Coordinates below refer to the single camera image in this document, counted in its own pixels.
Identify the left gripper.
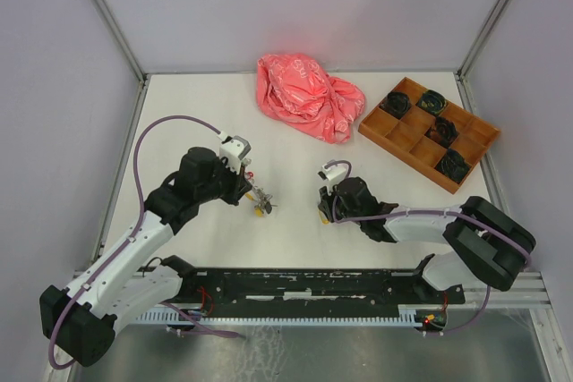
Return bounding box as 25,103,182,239
196,157,252,206

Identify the key with yellow tag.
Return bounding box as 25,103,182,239
319,211,330,225

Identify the metal keyring with keys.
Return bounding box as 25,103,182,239
244,171,276,217

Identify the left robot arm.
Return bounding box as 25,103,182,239
39,138,252,369

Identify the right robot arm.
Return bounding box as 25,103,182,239
318,177,536,302

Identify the pink crumpled cloth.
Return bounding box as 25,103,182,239
256,54,366,144

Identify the black roll top left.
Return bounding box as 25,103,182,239
379,91,411,119

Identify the black roll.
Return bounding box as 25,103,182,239
435,149,470,183
416,89,448,117
425,116,458,148
379,91,411,119

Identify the black roll bottom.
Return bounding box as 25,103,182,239
435,149,470,183

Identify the black roll middle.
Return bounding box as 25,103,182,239
425,116,458,148

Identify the black roll top right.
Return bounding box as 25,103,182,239
416,89,448,117

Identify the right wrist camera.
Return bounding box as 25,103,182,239
318,162,347,188

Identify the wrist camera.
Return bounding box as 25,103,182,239
218,132,251,174
318,162,347,188

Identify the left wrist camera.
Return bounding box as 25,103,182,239
218,132,251,174

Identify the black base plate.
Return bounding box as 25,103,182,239
170,267,466,311

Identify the white cable duct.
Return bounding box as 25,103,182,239
133,306,422,328

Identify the aluminium frame rail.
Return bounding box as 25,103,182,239
460,269,552,307

